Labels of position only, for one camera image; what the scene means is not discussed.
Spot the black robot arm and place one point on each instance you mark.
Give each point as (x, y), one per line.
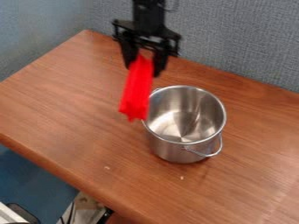
(150, 2)

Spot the red plastic block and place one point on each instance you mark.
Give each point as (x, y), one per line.
(136, 98)

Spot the table leg frame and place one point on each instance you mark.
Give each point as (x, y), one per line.
(85, 211)

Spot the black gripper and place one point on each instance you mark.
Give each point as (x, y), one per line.
(146, 31)

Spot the metal pot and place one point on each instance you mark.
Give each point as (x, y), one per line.
(185, 124)

